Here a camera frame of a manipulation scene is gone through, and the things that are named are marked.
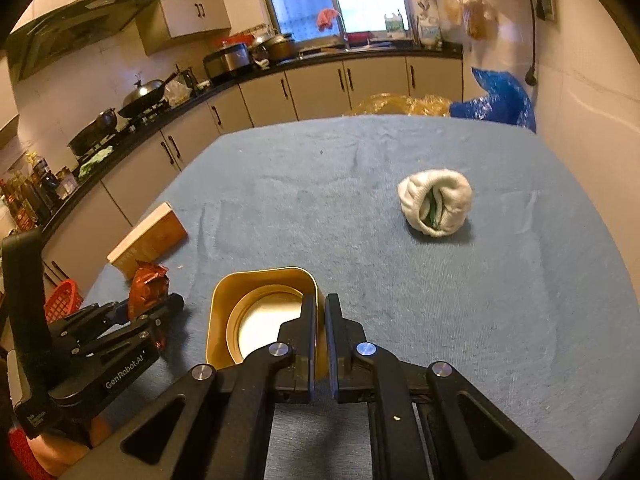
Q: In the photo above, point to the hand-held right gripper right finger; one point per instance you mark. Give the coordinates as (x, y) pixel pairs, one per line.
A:
(340, 350)

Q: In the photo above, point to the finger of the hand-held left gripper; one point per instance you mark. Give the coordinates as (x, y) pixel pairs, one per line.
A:
(85, 315)
(160, 312)

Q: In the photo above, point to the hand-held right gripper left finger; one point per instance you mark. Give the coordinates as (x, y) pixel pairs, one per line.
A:
(295, 345)

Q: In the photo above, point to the orange-red snack wrapper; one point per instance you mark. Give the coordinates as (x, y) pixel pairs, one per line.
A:
(149, 285)

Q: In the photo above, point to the gold metal tin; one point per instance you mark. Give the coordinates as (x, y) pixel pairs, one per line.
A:
(220, 320)

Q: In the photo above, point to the person's left forearm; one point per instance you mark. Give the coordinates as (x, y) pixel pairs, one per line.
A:
(65, 447)

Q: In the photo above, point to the red plastic basket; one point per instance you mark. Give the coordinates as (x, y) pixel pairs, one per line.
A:
(62, 302)

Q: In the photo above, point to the brown cardboard box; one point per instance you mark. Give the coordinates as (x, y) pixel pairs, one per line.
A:
(147, 237)

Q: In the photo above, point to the red patterned clothing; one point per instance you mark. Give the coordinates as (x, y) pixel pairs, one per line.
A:
(20, 452)

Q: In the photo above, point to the group of sauce bottles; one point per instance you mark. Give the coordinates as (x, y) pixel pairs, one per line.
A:
(35, 195)

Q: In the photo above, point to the green dish cloth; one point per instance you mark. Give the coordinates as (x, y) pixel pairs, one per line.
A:
(95, 160)

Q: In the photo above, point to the rolled white sock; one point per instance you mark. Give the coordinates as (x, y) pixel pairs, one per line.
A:
(440, 202)

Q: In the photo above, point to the black frying pan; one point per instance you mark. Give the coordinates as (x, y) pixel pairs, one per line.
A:
(92, 130)

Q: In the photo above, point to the gas stove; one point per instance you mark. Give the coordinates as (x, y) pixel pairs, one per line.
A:
(125, 120)

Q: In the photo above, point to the black kitchen countertop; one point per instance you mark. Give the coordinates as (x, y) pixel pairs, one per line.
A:
(200, 97)

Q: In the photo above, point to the black wok with lid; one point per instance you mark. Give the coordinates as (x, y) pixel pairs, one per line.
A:
(147, 92)

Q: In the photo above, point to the black pitcher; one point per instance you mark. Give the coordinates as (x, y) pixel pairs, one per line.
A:
(186, 80)

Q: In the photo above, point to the yellow plastic bag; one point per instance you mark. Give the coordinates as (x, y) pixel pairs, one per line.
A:
(400, 105)

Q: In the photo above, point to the lower kitchen cabinets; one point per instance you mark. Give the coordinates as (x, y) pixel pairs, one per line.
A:
(310, 90)

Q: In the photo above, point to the kitchen cabinets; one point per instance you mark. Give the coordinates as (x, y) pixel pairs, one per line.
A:
(195, 12)
(310, 90)

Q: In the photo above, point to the silver rice cooker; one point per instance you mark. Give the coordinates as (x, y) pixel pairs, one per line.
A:
(227, 60)

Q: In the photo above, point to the red plastic basin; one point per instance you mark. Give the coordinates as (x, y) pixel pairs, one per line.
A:
(235, 40)

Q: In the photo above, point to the black range hood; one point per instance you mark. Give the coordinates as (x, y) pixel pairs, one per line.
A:
(75, 30)

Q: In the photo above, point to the stacked metal pots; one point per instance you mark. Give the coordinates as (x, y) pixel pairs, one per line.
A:
(274, 49)

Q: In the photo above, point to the blue plastic bag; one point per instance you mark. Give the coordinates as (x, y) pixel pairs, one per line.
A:
(500, 102)

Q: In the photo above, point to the upper kitchen cabinets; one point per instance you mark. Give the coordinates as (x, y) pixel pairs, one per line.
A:
(195, 12)

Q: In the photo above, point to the pink hanging cloth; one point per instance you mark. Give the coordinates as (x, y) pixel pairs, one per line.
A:
(327, 19)

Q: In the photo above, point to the green detergent bottle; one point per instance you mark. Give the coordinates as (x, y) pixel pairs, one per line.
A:
(395, 25)

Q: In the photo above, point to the white plastic jug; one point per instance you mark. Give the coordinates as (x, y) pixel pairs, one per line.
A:
(429, 30)

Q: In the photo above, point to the hanging plastic bags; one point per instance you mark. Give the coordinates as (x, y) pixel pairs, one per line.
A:
(475, 7)

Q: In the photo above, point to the wall power socket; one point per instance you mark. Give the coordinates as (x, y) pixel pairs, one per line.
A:
(547, 5)

